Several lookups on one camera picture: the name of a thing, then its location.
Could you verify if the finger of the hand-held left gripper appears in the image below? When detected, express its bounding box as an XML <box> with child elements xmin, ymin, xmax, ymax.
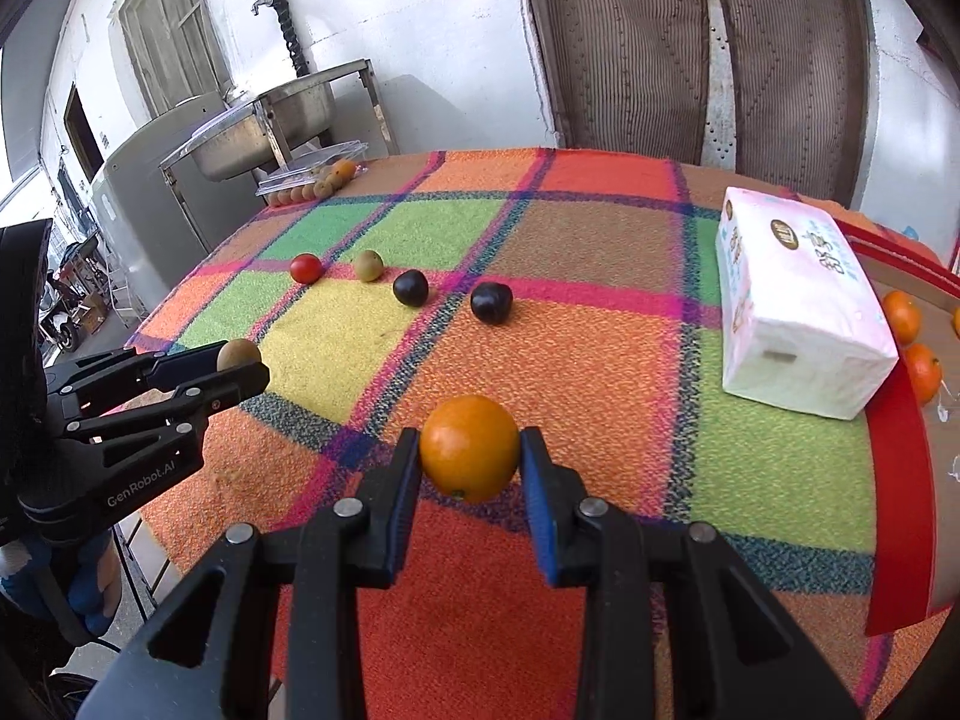
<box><xmin>45</xmin><ymin>341</ymin><xmax>227</xmax><ymax>400</ymax></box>
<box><xmin>62</xmin><ymin>361</ymin><xmax>272</xmax><ymax>447</ymax></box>

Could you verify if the grey metal cabinet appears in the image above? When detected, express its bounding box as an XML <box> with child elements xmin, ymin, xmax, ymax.
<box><xmin>90</xmin><ymin>90</ymin><xmax>252</xmax><ymax>293</ymax></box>

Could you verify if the dark orange mandarin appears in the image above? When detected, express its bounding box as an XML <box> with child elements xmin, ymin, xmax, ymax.
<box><xmin>902</xmin><ymin>343</ymin><xmax>944</xmax><ymax>406</ymax></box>
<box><xmin>881</xmin><ymin>289</ymin><xmax>922</xmax><ymax>346</ymax></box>

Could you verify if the grey wooden window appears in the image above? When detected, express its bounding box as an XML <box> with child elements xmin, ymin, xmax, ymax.
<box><xmin>116</xmin><ymin>0</ymin><xmax>235</xmax><ymax>119</ymax></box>

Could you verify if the dark purple plum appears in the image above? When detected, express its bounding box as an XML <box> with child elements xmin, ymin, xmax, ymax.
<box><xmin>470</xmin><ymin>281</ymin><xmax>515</xmax><ymax>327</ymax></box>
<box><xmin>392</xmin><ymin>268</ymin><xmax>431</xmax><ymax>308</ymax></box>

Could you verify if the stainless steel sink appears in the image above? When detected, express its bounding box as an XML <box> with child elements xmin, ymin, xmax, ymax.
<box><xmin>159</xmin><ymin>58</ymin><xmax>400</xmax><ymax>182</ymax></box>

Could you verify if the black spiral hose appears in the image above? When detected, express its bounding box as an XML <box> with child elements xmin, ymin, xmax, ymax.
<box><xmin>271</xmin><ymin>0</ymin><xmax>310</xmax><ymax>77</ymax></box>

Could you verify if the person's left hand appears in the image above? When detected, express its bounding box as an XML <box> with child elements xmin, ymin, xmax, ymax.
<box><xmin>0</xmin><ymin>529</ymin><xmax>125</xmax><ymax>642</ymax></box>

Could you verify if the parked scooter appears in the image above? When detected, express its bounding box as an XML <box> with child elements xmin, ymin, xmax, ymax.
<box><xmin>45</xmin><ymin>236</ymin><xmax>102</xmax><ymax>353</ymax></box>

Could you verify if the group of small brown fruits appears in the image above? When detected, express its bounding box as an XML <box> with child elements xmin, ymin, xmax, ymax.
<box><xmin>266</xmin><ymin>157</ymin><xmax>359</xmax><ymax>207</ymax></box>

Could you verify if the red cardboard box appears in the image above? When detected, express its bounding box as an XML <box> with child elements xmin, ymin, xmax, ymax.
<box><xmin>832</xmin><ymin>199</ymin><xmax>960</xmax><ymax>638</ymax></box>

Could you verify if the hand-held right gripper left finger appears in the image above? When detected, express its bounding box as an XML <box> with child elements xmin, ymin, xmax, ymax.
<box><xmin>75</xmin><ymin>427</ymin><xmax>422</xmax><ymax>720</ymax></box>

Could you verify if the white tissue pack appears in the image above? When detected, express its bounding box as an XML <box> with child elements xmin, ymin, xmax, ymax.
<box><xmin>715</xmin><ymin>186</ymin><xmax>899</xmax><ymax>421</ymax></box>

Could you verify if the colourful plaid blanket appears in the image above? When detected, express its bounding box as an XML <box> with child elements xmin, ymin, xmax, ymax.
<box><xmin>124</xmin><ymin>146</ymin><xmax>960</xmax><ymax>720</ymax></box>

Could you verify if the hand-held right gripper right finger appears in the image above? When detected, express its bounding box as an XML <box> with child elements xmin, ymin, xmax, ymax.
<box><xmin>520</xmin><ymin>426</ymin><xmax>863</xmax><ymax>720</ymax></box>

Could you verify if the brown ribbed metal door leaf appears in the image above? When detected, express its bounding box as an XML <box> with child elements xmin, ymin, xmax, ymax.
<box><xmin>705</xmin><ymin>0</ymin><xmax>875</xmax><ymax>200</ymax></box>
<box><xmin>514</xmin><ymin>0</ymin><xmax>713</xmax><ymax>166</ymax></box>

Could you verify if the clear plastic clamshell container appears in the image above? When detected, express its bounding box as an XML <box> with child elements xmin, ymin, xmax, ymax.
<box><xmin>255</xmin><ymin>139</ymin><xmax>370</xmax><ymax>207</ymax></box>

